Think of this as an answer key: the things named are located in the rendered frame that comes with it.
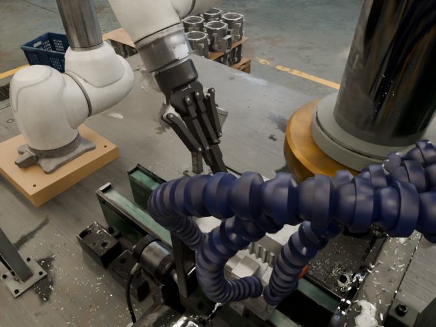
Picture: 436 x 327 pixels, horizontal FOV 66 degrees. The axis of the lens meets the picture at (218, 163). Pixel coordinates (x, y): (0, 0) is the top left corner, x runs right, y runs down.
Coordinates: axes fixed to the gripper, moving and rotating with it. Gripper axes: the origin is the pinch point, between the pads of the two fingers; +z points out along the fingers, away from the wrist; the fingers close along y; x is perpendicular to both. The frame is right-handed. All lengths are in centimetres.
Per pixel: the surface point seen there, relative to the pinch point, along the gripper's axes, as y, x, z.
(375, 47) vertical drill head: -10.4, -38.9, -16.6
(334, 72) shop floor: 272, 118, 59
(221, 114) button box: 20.0, 15.1, -2.9
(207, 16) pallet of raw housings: 195, 176, -36
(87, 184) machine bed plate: -8, 55, 3
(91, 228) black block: -18.6, 34.4, 8.4
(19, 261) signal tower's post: -35, 37, 5
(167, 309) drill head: -28.2, -15.3, 4.6
